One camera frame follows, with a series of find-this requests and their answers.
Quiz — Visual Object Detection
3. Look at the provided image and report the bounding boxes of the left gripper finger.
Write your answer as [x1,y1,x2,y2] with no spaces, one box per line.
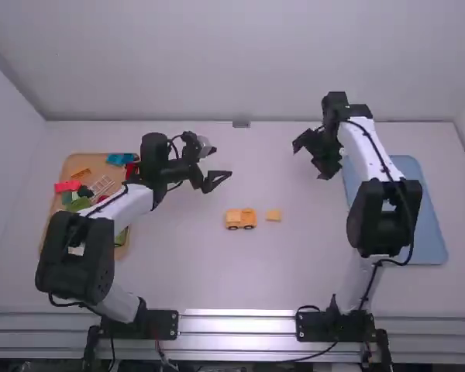
[202,170,234,195]

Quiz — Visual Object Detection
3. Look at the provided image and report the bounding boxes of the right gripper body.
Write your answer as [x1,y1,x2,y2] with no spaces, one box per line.
[308,126,344,158]

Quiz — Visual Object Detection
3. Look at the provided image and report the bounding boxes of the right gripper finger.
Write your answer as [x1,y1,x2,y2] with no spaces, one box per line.
[291,129,315,156]
[312,154,343,181]

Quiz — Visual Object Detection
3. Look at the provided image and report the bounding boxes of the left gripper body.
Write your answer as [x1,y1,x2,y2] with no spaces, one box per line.
[169,131,208,194]

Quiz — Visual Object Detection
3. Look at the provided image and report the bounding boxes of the yellow toy car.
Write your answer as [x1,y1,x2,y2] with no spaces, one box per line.
[224,208,258,233]

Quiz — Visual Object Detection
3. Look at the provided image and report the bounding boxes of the blue toy brick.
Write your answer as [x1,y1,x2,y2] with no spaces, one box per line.
[106,153,137,168]

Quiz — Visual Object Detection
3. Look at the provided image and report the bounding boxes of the white toy fence piece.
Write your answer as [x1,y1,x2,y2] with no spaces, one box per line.
[88,174,114,198]

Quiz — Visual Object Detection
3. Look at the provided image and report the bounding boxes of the tan tray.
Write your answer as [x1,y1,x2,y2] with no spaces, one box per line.
[40,152,141,262]

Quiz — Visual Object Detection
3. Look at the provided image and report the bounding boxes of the blue mat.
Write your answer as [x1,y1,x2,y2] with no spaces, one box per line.
[340,154,450,266]

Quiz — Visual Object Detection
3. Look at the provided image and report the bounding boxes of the light green toy brick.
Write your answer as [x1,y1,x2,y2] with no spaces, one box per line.
[67,197,92,212]

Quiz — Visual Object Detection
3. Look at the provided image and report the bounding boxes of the silver rails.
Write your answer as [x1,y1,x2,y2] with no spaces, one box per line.
[0,308,465,365]

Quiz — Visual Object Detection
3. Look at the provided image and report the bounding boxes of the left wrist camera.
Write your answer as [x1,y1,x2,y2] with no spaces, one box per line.
[195,135,219,159]

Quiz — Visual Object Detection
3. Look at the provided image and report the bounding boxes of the black cable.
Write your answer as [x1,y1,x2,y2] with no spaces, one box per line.
[166,133,188,162]
[290,339,373,364]
[358,220,416,313]
[47,292,88,310]

